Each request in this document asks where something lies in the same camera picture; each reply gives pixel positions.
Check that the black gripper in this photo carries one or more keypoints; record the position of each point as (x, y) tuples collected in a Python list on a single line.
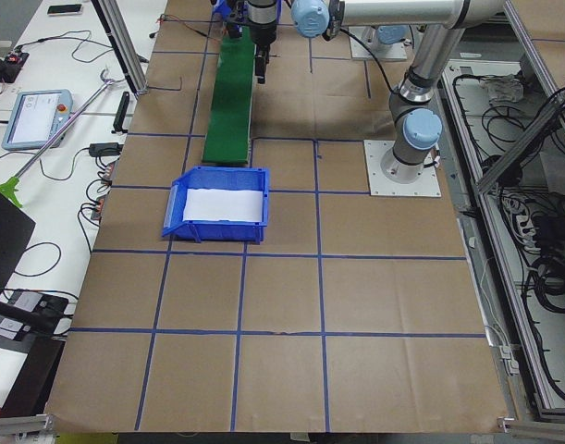
[(264, 30)]

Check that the green conveyor belt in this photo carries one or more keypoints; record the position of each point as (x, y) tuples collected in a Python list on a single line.
[(227, 139)]

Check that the right blue plastic bin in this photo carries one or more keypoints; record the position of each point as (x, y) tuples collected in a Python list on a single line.
[(220, 9)]

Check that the blue plastic bin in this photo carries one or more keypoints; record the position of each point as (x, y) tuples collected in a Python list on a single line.
[(220, 9), (215, 177)]

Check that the left blue plastic bin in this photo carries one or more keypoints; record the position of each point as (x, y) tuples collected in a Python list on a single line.
[(215, 177)]

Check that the left white foam pad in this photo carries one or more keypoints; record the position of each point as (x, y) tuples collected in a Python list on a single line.
[(223, 205)]

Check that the black power adapter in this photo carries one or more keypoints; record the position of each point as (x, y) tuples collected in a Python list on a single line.
[(101, 149)]

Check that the black smartphone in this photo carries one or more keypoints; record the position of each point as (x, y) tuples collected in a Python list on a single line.
[(65, 9)]

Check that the teach pendant tablet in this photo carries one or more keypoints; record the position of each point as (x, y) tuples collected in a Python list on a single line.
[(35, 118)]

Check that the reacher grabber tool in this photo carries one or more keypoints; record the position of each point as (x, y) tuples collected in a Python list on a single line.
[(10, 187)]

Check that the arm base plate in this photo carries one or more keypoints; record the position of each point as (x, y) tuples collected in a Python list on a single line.
[(388, 177), (360, 46)]

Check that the aluminium frame post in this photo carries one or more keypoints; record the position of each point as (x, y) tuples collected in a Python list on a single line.
[(115, 29)]

